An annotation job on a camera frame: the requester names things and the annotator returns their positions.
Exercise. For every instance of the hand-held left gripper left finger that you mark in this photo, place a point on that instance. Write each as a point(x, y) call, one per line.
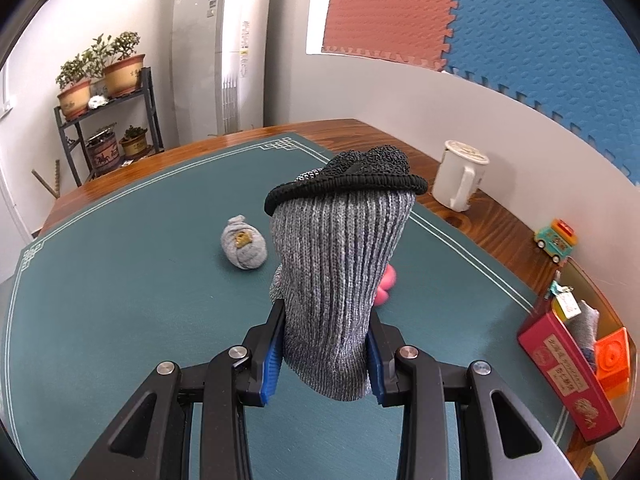
point(267, 360)

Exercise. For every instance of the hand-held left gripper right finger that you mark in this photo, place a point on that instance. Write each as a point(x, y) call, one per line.
point(375, 360)

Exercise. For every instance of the grey sock with black cuff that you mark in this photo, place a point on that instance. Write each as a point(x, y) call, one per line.
point(330, 270)

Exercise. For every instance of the red rectangular box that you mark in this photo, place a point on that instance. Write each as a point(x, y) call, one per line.
point(565, 375)

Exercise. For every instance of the pink round object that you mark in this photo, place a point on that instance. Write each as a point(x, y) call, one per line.
point(386, 285)

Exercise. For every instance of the rolled grey sock ball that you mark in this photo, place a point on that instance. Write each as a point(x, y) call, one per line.
point(244, 245)

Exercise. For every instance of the green table mat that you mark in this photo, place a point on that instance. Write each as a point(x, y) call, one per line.
point(150, 285)

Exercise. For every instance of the white mug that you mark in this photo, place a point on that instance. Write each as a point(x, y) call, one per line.
point(455, 180)

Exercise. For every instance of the grey cloth item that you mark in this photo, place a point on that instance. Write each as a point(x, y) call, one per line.
point(585, 327)

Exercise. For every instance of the teal and orange toy car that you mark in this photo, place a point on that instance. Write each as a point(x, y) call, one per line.
point(554, 240)

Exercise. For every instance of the orange plastic box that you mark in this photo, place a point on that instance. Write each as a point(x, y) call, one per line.
point(612, 360)

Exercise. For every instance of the small yellow plant pot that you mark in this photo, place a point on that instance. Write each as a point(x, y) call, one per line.
point(135, 142)

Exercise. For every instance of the dark patterned plant pot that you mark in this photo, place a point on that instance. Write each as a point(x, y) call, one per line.
point(102, 152)

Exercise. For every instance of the black metal plant rack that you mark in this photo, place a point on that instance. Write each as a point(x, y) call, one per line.
point(150, 110)

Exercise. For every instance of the wooden stick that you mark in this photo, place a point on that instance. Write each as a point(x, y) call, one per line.
point(46, 180)

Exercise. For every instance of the small white ornament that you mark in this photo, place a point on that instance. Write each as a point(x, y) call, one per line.
point(97, 102)

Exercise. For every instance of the white standing air conditioner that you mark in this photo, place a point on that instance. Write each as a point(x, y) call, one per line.
point(225, 45)

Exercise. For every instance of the potted plant in tan pot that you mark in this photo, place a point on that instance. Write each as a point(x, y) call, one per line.
point(75, 100)
point(122, 72)

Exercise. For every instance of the small potted plant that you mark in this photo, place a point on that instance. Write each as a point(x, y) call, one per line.
point(99, 57)

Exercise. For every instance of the red foam mat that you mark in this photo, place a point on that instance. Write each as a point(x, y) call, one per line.
point(390, 5)

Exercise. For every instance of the blue foam mat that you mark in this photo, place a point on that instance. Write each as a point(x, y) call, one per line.
point(550, 35)

